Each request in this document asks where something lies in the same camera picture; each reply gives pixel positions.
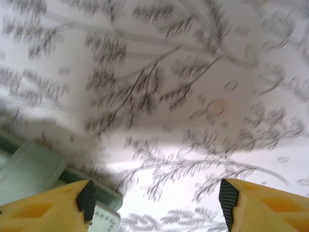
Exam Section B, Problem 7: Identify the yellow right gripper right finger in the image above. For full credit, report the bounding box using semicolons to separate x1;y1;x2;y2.
218;178;309;232

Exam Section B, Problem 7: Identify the floral patterned tablecloth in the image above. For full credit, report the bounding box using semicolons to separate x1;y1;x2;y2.
0;0;309;232

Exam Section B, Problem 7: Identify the green card holder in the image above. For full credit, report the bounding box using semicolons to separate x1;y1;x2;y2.
0;130;124;232

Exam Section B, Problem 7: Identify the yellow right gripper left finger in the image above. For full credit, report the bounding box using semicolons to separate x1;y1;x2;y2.
0;179;97;232

